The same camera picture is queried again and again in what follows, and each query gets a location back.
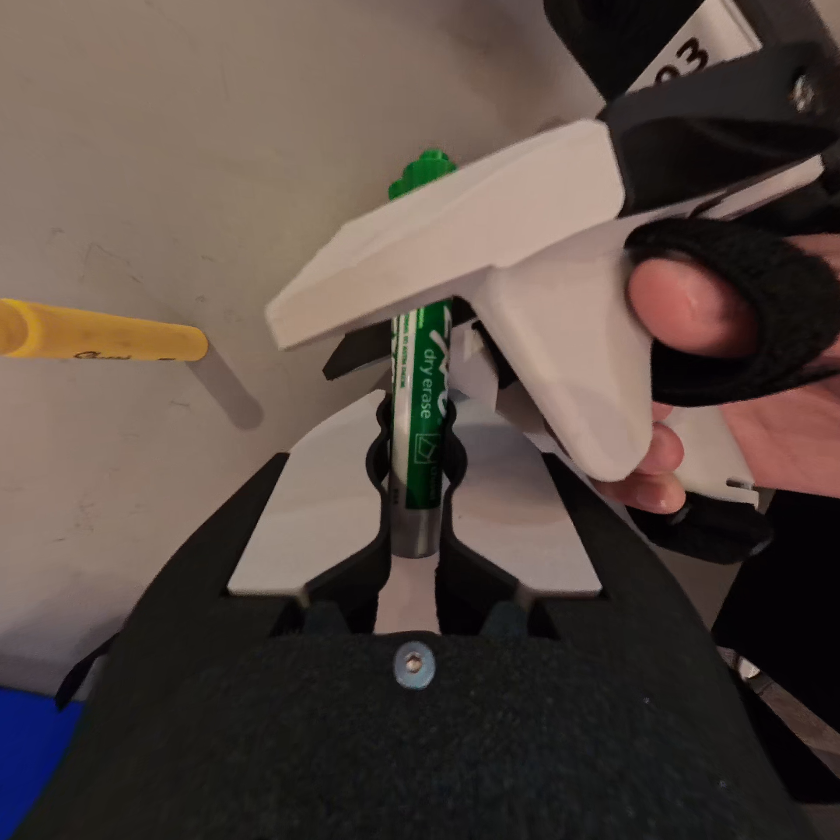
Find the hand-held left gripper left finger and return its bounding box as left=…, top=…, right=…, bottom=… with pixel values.
left=227, top=390, right=395, bottom=608

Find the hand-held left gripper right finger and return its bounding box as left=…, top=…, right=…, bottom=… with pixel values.
left=436, top=421, right=604, bottom=608

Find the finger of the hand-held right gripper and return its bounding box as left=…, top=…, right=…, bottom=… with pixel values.
left=322, top=299, right=546, bottom=435
left=265, top=119, right=626, bottom=353

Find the green dry erase marker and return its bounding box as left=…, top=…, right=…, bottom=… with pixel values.
left=388, top=151, right=462, bottom=560

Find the white desk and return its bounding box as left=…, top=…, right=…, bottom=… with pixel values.
left=0, top=0, right=612, bottom=698

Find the person's right hand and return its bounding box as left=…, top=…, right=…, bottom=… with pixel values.
left=594, top=260, right=840, bottom=515

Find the yellow highlighter marker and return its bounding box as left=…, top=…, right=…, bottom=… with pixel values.
left=0, top=299, right=210, bottom=362

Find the blue sheet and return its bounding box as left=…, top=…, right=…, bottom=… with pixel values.
left=0, top=687, right=88, bottom=840

